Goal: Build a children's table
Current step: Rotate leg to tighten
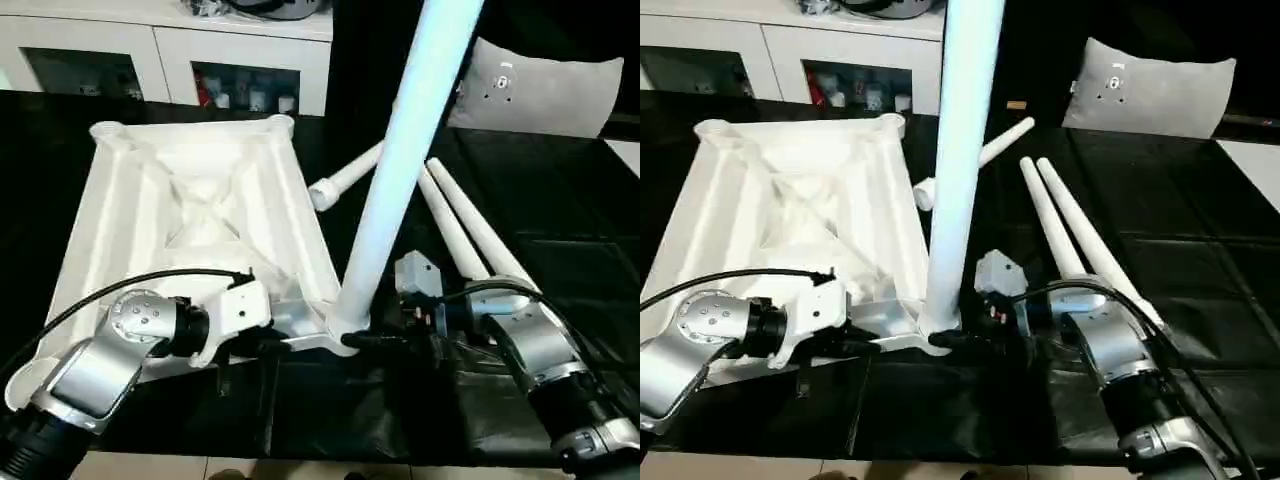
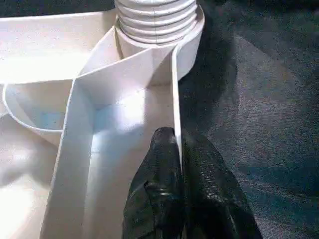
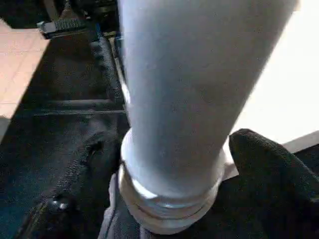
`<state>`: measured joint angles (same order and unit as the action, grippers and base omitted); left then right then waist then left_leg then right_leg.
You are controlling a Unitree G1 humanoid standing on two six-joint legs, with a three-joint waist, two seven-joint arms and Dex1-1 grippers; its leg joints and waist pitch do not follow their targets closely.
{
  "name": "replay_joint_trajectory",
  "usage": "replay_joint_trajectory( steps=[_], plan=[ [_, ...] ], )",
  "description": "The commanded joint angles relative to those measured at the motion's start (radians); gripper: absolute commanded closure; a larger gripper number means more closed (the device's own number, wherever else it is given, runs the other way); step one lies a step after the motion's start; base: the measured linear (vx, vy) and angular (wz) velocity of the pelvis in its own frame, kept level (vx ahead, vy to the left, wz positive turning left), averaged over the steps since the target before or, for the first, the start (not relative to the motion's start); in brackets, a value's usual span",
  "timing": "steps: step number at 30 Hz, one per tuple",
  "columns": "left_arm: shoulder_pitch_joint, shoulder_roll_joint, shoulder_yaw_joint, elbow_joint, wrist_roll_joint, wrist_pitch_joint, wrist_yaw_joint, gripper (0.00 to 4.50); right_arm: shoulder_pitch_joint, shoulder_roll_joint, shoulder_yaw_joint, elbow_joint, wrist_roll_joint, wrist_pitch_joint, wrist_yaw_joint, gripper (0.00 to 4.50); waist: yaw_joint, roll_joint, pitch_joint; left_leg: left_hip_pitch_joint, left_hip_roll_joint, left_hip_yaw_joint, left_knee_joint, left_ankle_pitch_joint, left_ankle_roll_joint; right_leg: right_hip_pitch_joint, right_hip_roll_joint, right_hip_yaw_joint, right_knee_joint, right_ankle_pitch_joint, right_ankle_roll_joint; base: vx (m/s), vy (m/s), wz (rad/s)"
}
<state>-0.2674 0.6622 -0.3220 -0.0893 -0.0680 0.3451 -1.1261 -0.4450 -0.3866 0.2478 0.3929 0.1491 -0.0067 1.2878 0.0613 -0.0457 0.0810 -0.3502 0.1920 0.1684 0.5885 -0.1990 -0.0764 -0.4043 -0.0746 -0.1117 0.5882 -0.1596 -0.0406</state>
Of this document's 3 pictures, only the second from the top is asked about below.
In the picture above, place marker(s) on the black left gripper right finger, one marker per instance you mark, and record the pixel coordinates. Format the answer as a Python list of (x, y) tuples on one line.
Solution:
[(214, 199)]

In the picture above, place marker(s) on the white plastic table top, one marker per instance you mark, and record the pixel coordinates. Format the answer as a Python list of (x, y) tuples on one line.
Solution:
[(60, 89)]

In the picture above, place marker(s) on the black work mat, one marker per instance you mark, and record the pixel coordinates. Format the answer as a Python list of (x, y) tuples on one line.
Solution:
[(259, 99)]

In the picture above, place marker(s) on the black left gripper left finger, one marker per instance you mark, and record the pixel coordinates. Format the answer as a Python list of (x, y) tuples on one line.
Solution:
[(157, 194)]

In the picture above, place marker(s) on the white plastic table leg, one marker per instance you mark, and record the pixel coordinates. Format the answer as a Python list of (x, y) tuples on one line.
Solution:
[(157, 20)]

